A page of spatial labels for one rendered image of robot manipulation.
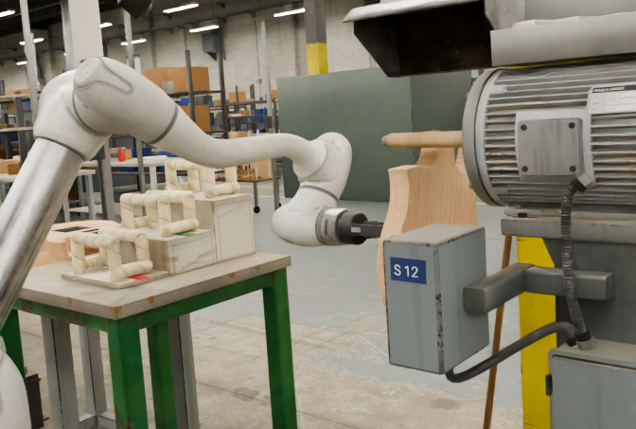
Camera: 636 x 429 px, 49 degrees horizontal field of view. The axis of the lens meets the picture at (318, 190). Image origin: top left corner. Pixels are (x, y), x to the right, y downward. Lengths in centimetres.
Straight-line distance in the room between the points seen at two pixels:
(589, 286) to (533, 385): 130
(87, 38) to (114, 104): 187
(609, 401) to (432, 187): 54
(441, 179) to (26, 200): 82
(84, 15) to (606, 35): 242
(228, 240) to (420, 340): 98
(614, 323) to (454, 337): 27
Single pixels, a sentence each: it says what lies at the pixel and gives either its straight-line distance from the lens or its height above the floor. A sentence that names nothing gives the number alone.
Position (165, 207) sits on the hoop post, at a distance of 187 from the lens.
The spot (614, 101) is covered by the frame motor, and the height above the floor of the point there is 131.
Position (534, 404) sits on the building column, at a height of 34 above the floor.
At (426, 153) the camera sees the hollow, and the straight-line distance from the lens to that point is 148.
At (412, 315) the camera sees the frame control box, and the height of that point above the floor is 101.
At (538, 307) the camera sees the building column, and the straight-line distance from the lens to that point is 236.
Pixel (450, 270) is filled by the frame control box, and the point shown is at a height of 107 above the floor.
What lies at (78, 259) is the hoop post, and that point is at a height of 98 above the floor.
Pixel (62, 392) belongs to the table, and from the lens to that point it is 221.
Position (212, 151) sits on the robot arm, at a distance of 148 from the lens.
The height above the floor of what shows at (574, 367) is 91.
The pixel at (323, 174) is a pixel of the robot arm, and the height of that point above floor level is 117.
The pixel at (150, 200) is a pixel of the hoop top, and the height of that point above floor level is 112.
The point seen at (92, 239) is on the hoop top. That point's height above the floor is 104.
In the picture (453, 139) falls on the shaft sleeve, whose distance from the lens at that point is 138.
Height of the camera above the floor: 132
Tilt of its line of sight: 6 degrees down
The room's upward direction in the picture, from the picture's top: 4 degrees counter-clockwise
